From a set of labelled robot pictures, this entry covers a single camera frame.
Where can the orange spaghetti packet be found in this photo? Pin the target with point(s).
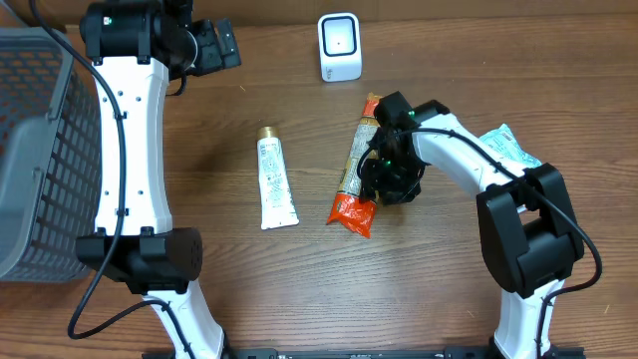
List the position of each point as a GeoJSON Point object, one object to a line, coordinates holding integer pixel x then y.
{"type": "Point", "coordinates": [347, 208]}

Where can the white barcode scanner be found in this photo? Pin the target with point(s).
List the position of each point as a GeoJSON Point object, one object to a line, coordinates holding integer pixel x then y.
{"type": "Point", "coordinates": [340, 51]}

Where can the teal snack packet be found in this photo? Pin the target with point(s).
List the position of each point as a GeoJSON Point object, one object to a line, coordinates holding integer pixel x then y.
{"type": "Point", "coordinates": [504, 142]}

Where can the grey plastic basket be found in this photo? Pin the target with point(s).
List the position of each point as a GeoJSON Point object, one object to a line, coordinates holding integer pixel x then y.
{"type": "Point", "coordinates": [50, 159]}

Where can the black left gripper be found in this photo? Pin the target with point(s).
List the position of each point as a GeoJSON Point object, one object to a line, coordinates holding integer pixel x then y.
{"type": "Point", "coordinates": [218, 57]}

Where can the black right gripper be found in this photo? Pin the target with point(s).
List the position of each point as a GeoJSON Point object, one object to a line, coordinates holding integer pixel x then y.
{"type": "Point", "coordinates": [377, 183]}

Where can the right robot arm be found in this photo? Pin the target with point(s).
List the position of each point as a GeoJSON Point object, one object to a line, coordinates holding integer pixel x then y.
{"type": "Point", "coordinates": [525, 217]}

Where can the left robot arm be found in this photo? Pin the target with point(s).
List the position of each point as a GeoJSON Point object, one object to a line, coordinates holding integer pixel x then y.
{"type": "Point", "coordinates": [136, 48]}

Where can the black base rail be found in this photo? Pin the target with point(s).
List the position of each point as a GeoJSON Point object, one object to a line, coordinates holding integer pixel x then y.
{"type": "Point", "coordinates": [453, 352]}

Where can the white tube gold cap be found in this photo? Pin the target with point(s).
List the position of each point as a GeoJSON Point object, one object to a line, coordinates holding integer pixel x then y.
{"type": "Point", "coordinates": [277, 205]}

